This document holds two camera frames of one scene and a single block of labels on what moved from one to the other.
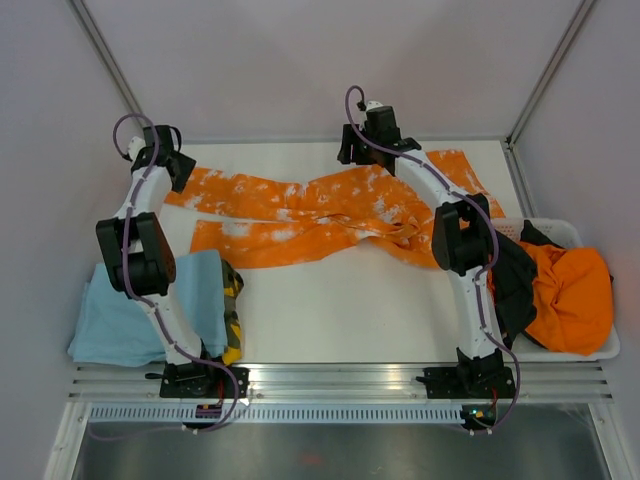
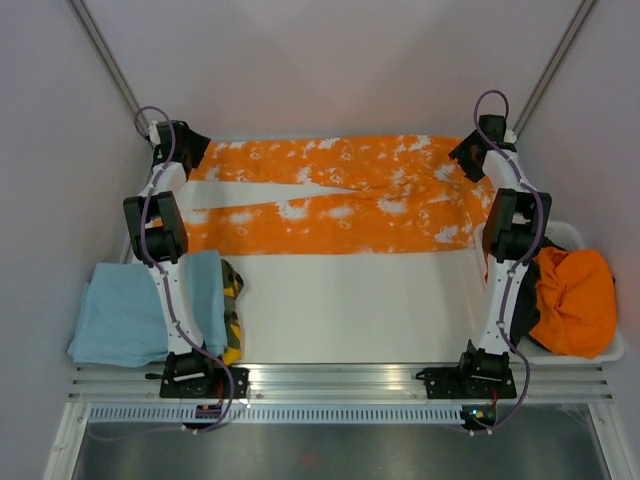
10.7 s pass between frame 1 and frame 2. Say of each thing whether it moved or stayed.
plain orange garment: stayed
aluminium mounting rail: stayed
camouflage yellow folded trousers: stayed
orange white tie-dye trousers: moved
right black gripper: moved
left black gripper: moved
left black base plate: stayed
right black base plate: stayed
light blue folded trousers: stayed
